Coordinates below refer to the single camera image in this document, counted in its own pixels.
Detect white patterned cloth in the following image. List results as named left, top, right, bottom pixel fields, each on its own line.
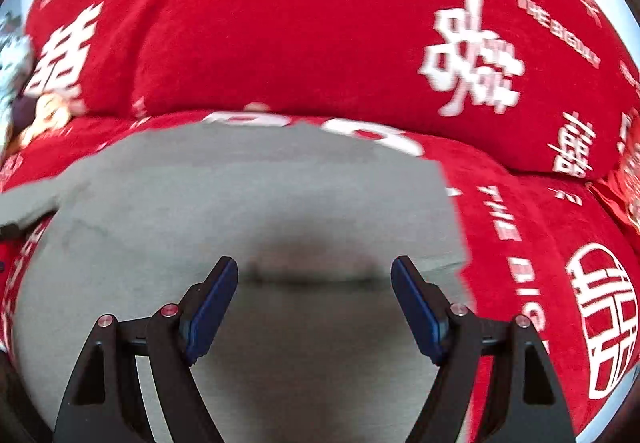
left=0, top=12, right=37, bottom=154

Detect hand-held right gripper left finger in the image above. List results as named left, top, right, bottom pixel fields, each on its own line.
left=52, top=256, right=239, bottom=443

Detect grey knit garment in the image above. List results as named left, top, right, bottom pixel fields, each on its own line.
left=0, top=120, right=475, bottom=443

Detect purple cloth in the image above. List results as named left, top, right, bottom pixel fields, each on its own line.
left=10, top=98, right=37, bottom=134

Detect yellow patterned cloth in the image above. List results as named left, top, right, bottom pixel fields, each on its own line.
left=17, top=93, right=89, bottom=148

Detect red printed bed sheet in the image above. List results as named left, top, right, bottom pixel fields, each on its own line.
left=0, top=110, right=640, bottom=441

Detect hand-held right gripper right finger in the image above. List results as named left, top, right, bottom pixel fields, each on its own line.
left=391, top=255, right=577, bottom=443

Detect red satin cushion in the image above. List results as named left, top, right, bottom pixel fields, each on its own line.
left=589, top=135, right=640, bottom=236

